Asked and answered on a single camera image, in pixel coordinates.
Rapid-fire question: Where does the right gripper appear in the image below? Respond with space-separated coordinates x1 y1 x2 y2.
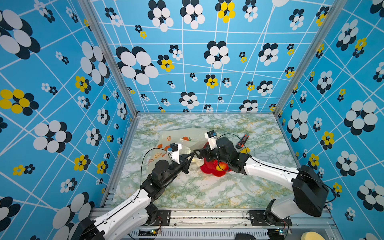
195 141 233 166

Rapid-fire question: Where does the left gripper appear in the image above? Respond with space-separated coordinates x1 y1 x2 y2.
161 152 193 188

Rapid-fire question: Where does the red flower-shaped plate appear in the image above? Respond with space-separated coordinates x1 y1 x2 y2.
200 159 231 177

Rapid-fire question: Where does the translucent cream plastic bag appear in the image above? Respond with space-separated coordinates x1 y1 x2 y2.
147 128 209 173

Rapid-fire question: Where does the red yellow mango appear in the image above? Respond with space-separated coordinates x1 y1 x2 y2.
216 163 229 172

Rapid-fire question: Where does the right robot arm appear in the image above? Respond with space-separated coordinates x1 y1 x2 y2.
194 137 331 226

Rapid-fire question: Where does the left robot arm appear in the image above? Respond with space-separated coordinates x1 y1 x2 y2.
69 153 195 240

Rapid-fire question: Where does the yellow round object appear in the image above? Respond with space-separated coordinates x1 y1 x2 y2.
301 232 325 240

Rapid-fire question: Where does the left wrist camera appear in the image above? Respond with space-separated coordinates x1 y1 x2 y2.
168 143 182 164

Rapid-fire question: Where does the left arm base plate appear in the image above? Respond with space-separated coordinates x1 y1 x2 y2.
144 210 171 226

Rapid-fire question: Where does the aluminium front rail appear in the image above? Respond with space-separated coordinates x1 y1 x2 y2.
80 208 343 240

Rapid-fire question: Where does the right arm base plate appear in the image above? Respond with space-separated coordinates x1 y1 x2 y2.
246 210 292 227

